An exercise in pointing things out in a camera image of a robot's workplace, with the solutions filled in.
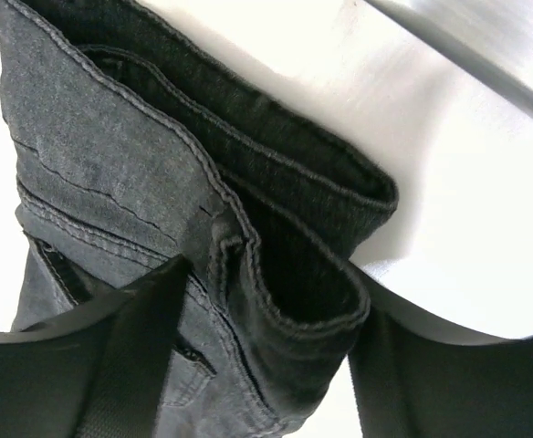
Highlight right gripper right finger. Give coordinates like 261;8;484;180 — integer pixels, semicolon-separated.
349;269;533;437

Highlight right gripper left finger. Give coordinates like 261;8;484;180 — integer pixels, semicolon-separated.
0;256;189;437

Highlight black trousers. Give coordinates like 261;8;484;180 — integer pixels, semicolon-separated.
0;1;398;437

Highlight aluminium frame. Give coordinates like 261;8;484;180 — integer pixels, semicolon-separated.
371;0;533;119

